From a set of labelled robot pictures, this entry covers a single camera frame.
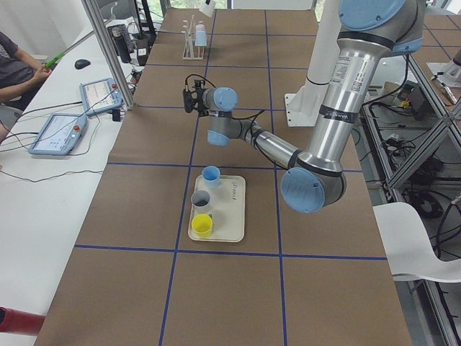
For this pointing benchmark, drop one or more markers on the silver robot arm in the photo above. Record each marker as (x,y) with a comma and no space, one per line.
(370,31)

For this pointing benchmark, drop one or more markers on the seated person dark shirt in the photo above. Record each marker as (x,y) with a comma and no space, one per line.
(21,75)

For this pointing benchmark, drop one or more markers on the far blue teach pendant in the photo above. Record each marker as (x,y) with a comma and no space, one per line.
(100,96)

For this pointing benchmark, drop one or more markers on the black computer mouse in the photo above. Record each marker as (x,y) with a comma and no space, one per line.
(81,63)

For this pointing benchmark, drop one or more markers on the grey plastic cup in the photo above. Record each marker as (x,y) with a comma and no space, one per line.
(200,201)

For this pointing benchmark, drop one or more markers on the pale green plastic cup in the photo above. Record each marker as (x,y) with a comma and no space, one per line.
(207,8)

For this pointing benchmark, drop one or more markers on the black water bottle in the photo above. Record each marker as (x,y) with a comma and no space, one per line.
(121,45)

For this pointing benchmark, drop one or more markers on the white wire cup rack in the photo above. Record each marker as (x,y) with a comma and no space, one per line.
(191,52)

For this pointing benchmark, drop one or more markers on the yellow plastic cup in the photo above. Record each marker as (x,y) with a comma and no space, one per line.
(202,225)

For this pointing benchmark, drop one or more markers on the near blue teach pendant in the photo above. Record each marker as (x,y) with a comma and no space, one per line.
(59,135)

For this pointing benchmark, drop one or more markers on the light blue plastic cup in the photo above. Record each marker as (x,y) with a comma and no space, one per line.
(200,39)

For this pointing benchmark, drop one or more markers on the blue teach pendant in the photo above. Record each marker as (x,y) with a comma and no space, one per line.
(59,135)
(100,96)

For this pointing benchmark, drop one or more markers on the red cylinder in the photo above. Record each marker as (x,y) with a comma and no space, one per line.
(20,322)

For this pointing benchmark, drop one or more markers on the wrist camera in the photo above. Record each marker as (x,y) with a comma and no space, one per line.
(188,101)

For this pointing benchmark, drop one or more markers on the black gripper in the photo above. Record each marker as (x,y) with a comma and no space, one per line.
(202,110)

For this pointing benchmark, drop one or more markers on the aluminium frame post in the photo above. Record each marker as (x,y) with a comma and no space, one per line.
(105,43)

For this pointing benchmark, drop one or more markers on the white chair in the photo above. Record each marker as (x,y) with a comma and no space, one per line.
(407,246)

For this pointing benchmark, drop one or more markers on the cream plastic tray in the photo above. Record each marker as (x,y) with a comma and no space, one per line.
(227,209)

